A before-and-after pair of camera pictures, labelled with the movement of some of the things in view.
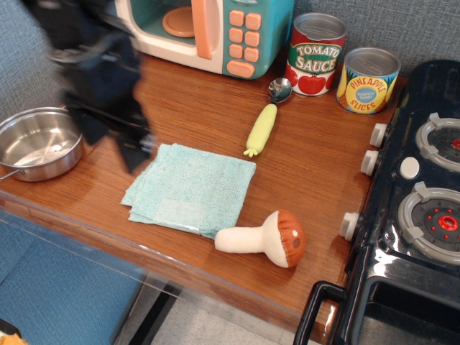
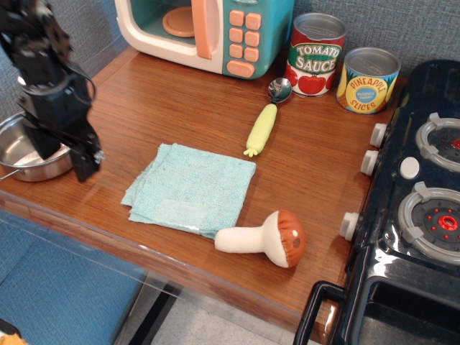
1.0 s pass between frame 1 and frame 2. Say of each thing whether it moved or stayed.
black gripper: moved
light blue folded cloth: stayed
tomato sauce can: stayed
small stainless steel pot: stayed
